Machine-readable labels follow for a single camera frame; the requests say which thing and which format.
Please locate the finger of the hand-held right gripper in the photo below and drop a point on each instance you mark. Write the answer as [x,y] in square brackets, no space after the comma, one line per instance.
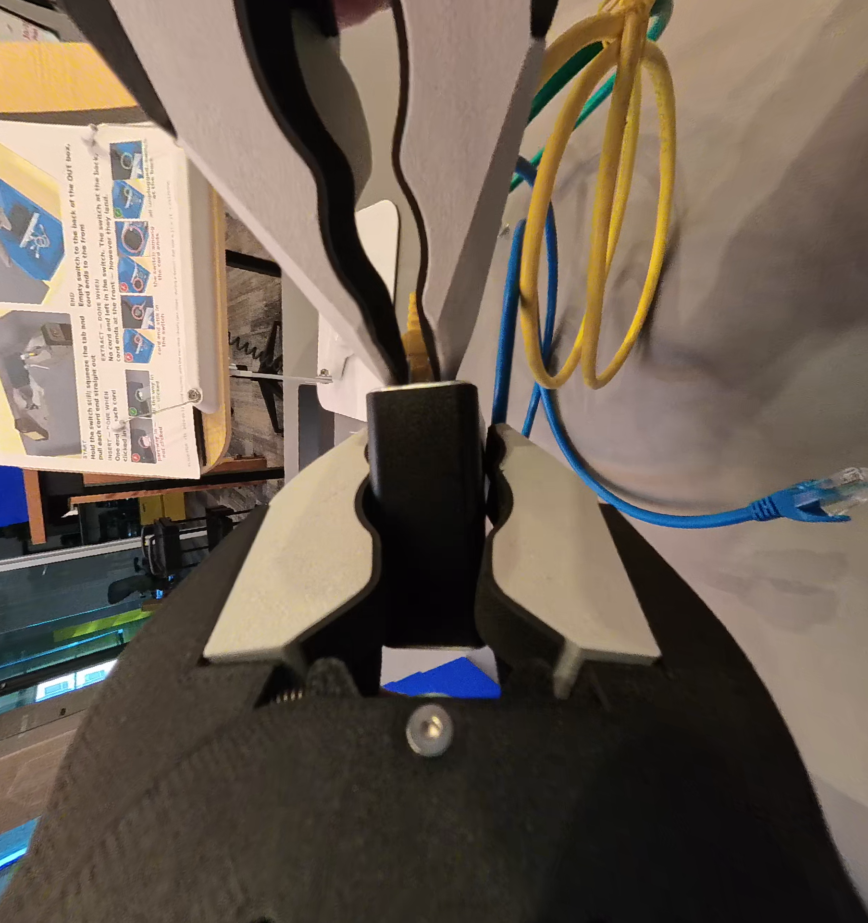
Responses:
[218,108]
[463,108]

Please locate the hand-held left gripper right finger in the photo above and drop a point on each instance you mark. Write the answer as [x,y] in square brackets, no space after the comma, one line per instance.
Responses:
[578,577]

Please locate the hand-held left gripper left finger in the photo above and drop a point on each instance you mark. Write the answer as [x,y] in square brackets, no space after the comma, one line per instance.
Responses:
[297,577]

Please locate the black ethernet splitter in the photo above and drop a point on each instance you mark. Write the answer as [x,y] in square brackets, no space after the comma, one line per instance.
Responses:
[427,505]

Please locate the blue plastic bin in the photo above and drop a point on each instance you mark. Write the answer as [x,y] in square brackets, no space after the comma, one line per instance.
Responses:
[441,681]

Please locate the wooden clipboard board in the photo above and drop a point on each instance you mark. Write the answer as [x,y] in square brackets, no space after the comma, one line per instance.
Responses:
[45,79]

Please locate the white stand base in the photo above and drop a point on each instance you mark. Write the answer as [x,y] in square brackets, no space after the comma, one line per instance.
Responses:
[337,375]

